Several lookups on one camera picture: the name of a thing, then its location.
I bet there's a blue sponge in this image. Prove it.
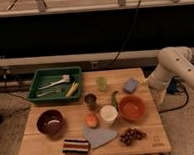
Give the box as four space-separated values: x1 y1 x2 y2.
123 78 139 94

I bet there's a green translucent cup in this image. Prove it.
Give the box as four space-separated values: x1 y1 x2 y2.
96 77 107 92

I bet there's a white cup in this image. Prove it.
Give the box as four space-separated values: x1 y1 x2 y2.
100 105 118 125

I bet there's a grey cloth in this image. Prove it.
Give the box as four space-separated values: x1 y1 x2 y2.
82 127 118 149

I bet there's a dark grape bunch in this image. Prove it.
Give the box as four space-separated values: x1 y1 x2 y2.
120 128 147 146

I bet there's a striped sponge block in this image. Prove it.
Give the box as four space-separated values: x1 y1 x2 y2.
62 139 90 154

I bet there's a yellow corn cob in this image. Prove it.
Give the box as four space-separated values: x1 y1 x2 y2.
66 82 79 97

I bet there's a black floor cable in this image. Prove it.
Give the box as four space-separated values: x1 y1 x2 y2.
156 80 191 115

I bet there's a white dish brush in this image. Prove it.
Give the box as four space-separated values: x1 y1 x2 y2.
38 74 71 90

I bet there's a green cucumber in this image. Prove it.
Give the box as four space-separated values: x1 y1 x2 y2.
111 91 118 110

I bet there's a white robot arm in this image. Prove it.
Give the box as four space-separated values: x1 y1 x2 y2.
146 47 194 105

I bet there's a dark metal cup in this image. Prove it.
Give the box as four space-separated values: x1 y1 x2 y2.
84 93 97 111

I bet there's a green plastic tray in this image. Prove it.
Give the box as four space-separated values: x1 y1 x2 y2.
28 66 82 104

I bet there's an orange bowl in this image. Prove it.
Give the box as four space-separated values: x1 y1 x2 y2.
118 95 145 122

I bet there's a wooden table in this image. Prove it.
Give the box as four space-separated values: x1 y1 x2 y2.
19 68 171 155

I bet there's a black hanging cable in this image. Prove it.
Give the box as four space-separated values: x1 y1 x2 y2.
105 0 147 66

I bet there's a purple bowl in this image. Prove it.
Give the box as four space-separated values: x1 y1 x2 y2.
36 109 65 136

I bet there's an orange peach fruit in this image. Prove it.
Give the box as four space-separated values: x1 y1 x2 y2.
84 113 99 128

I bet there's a metal fork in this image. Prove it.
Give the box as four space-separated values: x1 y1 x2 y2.
37 90 61 97

